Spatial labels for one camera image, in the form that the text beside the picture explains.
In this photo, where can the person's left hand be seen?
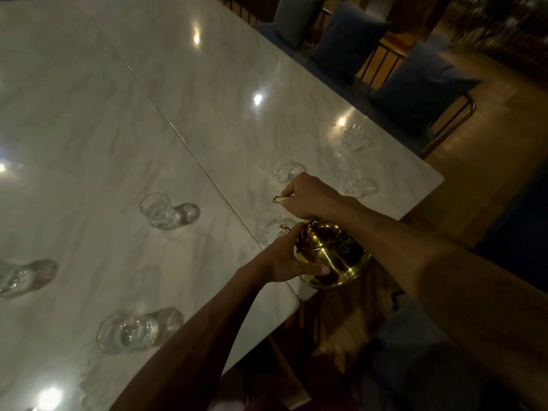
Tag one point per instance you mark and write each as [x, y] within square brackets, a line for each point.
[280, 263]

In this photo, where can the person's right hand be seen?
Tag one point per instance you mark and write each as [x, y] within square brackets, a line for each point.
[319, 199]

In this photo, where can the person's right fingers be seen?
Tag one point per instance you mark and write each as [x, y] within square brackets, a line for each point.
[297, 192]

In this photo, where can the person's left thumb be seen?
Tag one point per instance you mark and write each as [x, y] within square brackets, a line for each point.
[314, 270]

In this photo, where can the gold metal teapot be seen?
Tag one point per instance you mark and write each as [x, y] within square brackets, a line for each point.
[334, 256]

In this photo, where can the person's right forearm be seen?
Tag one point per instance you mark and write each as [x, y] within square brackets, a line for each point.
[449, 286]

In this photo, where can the person's left forearm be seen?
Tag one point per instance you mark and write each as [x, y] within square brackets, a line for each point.
[201, 346]

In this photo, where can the clear drinking glass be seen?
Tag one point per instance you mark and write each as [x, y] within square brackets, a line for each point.
[160, 211]
[19, 279]
[359, 187]
[269, 224]
[282, 170]
[356, 139]
[126, 331]

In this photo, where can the large blue cushion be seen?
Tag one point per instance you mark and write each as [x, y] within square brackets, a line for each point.
[421, 91]

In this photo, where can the dark blue cushion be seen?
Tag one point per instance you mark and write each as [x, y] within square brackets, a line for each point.
[349, 40]

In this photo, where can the grey blue cushion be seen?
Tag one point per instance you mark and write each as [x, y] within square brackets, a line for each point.
[295, 19]

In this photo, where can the dark blue rug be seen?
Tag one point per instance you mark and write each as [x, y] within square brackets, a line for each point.
[522, 235]

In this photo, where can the dark background furniture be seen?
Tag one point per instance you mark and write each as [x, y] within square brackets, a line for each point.
[501, 25]

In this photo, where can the blue bench gold metal frame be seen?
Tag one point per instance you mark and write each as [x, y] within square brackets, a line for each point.
[385, 64]

